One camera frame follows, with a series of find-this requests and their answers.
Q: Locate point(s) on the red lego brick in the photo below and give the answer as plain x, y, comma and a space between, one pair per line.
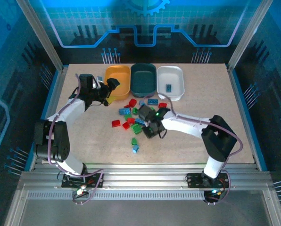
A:
162, 105
130, 120
116, 123
132, 102
126, 125

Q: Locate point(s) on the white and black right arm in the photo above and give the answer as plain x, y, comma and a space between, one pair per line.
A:
185, 128

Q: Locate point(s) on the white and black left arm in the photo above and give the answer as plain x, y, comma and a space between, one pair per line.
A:
74, 111

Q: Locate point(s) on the orange plastic container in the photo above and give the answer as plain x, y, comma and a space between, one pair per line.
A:
117, 73

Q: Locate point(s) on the dark teal plastic container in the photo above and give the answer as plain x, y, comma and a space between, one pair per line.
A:
142, 80

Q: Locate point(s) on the white plastic container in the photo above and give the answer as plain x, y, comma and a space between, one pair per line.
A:
176, 77

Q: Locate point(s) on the grey metal panel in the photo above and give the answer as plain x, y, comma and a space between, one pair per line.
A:
142, 212

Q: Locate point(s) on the small lit circuit board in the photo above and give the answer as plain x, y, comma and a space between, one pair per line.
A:
80, 191
214, 191

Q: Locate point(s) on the aluminium side rail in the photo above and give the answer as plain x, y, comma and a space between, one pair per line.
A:
58, 82
242, 106

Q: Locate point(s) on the wide aluminium mounting rail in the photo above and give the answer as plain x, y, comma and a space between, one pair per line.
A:
142, 176

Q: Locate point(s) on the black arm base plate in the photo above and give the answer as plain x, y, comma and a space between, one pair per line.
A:
67, 182
193, 181

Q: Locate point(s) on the aluminium frame post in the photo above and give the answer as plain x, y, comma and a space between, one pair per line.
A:
42, 35
249, 35

